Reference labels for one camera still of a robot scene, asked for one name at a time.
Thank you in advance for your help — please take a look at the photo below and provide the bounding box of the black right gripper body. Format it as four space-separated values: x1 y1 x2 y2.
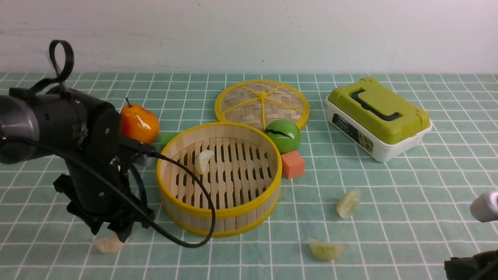
444 250 498 280

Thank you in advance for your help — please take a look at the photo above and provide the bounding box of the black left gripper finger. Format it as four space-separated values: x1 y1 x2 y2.
86 218 102 236
108 220 135 243

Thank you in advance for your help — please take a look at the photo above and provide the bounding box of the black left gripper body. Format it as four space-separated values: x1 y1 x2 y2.
54 135 156 228

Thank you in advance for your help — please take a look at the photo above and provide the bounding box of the white dumpling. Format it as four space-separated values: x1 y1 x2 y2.
195 150 215 175
93 233 125 254

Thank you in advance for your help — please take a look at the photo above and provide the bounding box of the pale green dumpling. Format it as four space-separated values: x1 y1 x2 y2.
308 238 345 262
336 189 361 219

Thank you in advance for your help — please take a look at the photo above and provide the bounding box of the pale green dumpling bottom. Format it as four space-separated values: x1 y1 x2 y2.
308 238 345 262

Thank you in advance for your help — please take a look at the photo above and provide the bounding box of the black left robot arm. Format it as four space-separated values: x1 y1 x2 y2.
0 86 156 242

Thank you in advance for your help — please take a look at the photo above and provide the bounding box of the bamboo steamer tray yellow rim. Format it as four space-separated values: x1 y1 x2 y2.
156 122 282 238

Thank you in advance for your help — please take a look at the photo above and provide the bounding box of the woven bamboo steamer lid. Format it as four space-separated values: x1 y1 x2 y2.
214 80 310 130

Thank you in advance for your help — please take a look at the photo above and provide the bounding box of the orange red toy pear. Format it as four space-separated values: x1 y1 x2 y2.
121 98 160 145

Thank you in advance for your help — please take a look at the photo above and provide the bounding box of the green foam block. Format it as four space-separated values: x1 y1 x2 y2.
160 132 180 149

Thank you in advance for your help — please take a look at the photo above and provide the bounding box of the orange foam cube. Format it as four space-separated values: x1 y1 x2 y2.
281 150 305 179

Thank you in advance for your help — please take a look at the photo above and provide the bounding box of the green lid white lunch box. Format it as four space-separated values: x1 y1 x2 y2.
325 77 433 163

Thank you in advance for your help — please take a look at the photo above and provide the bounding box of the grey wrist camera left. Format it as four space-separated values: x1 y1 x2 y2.
135 154 155 167

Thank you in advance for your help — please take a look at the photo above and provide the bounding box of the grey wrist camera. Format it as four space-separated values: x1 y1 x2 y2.
469 190 498 222
135 154 155 167

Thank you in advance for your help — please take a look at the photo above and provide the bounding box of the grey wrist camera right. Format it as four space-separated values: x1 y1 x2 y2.
469 190 498 222

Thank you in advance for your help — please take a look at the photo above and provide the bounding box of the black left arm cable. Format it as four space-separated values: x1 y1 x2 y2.
0 136 216 249

